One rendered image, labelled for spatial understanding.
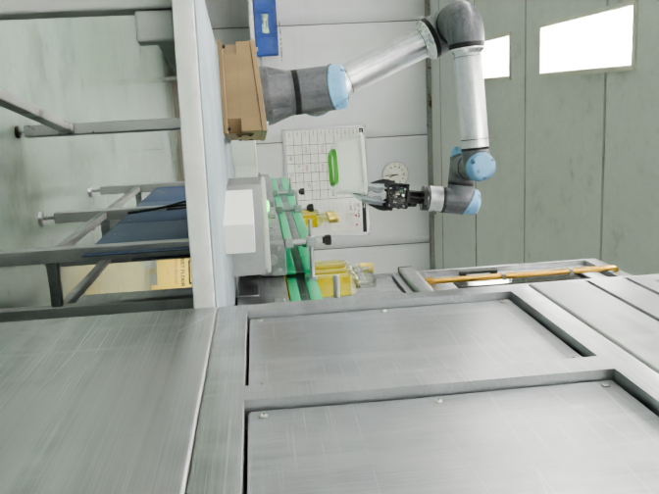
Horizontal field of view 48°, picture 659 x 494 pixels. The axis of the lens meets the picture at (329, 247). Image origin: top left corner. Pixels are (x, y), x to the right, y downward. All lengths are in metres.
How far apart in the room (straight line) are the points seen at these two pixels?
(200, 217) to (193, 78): 0.21
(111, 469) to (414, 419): 0.29
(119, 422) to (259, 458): 0.16
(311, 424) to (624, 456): 0.29
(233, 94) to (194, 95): 0.68
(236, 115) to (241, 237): 0.43
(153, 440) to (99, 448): 0.05
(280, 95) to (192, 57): 0.75
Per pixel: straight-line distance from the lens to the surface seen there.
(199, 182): 1.13
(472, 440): 0.71
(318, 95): 1.90
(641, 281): 1.24
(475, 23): 2.04
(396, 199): 2.08
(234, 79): 1.82
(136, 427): 0.76
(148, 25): 1.22
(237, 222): 1.48
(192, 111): 1.14
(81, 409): 0.82
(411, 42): 2.11
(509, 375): 0.83
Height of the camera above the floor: 0.83
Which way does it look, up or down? 5 degrees up
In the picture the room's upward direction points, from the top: 86 degrees clockwise
